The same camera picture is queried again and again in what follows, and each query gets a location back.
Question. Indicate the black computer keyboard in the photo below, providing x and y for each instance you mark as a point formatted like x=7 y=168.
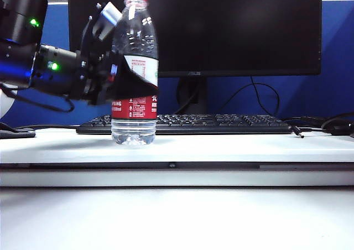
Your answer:
x=221 y=124

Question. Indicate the clear plastic water bottle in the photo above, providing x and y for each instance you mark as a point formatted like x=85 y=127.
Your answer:
x=135 y=39

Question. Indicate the white board platform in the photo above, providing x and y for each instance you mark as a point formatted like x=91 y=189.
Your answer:
x=221 y=150

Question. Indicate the black monitor stand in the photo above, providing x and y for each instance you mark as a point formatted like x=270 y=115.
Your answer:
x=193 y=98

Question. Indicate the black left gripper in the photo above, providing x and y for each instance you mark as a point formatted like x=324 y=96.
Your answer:
x=94 y=75

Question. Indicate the dark grey cloth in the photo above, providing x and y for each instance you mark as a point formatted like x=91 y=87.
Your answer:
x=13 y=134

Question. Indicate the black computer monitor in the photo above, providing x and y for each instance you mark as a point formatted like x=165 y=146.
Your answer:
x=235 y=26

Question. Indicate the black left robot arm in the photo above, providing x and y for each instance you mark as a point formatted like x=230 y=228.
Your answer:
x=22 y=62

